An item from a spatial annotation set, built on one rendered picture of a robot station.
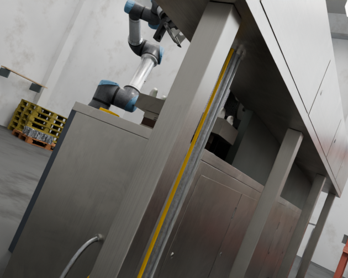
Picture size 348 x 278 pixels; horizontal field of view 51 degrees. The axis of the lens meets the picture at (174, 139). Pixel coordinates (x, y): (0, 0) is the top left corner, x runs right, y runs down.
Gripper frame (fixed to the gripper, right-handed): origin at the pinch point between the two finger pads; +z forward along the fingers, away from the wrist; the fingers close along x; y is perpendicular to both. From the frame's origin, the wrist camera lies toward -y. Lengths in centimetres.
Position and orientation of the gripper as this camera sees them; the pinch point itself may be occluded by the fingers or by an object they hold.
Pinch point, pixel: (177, 44)
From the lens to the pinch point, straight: 186.8
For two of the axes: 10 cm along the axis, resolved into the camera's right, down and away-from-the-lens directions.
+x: 4.5, 2.6, 8.5
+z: 3.6, 8.2, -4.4
